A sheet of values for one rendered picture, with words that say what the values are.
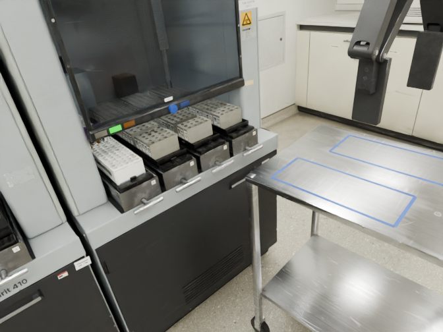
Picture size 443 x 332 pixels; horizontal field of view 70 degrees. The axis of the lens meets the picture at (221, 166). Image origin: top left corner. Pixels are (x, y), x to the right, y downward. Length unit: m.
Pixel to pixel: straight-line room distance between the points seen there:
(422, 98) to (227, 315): 2.12
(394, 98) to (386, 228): 2.20
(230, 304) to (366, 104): 1.38
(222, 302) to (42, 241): 0.91
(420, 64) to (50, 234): 0.98
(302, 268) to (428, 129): 1.83
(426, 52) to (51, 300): 1.06
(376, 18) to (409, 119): 2.63
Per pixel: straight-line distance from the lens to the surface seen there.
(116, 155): 1.11
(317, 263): 1.43
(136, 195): 1.03
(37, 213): 1.05
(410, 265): 1.93
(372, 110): 0.38
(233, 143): 1.20
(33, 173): 1.00
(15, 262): 1.01
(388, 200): 0.90
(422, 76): 0.50
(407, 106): 2.93
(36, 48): 0.93
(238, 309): 1.62
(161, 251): 1.21
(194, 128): 1.16
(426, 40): 0.49
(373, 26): 0.34
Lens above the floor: 1.34
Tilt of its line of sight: 31 degrees down
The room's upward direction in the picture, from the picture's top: 6 degrees counter-clockwise
